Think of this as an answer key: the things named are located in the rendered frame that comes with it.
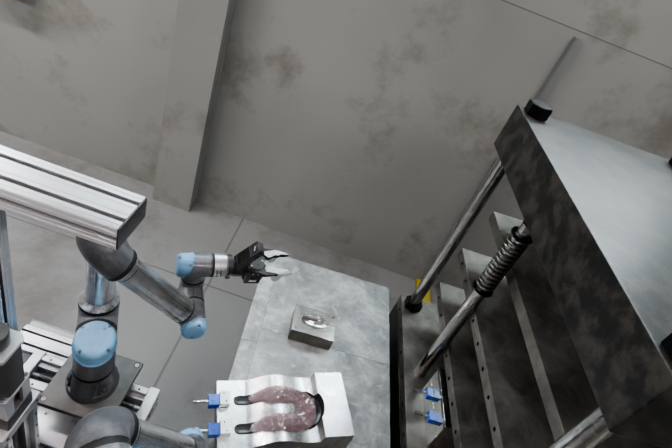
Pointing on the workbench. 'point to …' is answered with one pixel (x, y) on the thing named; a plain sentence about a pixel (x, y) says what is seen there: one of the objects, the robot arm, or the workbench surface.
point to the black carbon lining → (254, 403)
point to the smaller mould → (312, 327)
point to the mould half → (342, 425)
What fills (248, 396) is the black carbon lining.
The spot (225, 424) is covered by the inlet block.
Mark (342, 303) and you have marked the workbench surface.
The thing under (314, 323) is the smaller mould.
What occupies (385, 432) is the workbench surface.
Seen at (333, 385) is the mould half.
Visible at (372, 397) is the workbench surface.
